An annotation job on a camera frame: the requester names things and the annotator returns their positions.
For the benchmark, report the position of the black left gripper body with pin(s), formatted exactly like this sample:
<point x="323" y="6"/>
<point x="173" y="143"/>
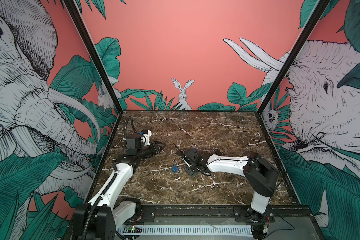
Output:
<point x="150" y="150"/>

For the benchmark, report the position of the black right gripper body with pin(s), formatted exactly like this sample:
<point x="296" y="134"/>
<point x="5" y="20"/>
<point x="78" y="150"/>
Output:
<point x="193" y="166"/>

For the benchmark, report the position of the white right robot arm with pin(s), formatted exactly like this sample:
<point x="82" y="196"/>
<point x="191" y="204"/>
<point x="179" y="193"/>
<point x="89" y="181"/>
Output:
<point x="258" y="171"/>

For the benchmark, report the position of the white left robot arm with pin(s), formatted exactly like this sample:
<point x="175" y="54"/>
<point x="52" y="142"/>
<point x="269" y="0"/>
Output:
<point x="100" y="218"/>

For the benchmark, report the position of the blue padlock front left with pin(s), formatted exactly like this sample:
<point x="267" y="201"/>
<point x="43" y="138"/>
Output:
<point x="175" y="169"/>

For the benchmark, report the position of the small circuit board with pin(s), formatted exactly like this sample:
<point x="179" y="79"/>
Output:
<point x="132" y="229"/>

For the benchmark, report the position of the white perforated strip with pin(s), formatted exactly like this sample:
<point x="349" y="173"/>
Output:
<point x="181" y="230"/>

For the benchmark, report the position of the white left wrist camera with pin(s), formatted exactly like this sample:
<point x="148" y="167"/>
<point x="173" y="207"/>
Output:
<point x="146" y="134"/>

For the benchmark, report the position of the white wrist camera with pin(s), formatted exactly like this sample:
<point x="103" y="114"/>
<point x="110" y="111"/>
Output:
<point x="146" y="134"/>
<point x="194" y="170"/>

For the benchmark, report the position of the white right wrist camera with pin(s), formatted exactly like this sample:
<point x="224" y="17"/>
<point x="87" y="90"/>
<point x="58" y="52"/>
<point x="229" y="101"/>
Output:
<point x="194" y="170"/>

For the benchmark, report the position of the black front mounting rail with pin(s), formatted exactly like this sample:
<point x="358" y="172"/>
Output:
<point x="240" y="213"/>

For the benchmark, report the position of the black left corner post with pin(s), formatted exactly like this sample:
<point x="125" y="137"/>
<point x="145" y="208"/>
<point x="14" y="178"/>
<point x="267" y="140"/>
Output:
<point x="87" y="40"/>

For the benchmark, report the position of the black corner post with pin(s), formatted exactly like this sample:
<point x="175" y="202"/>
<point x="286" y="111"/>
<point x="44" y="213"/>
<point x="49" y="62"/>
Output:
<point x="87" y="40"/>
<point x="312" y="21"/>

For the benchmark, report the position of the black right corner post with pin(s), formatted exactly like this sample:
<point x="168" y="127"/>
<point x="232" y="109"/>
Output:
<point x="312" y="21"/>

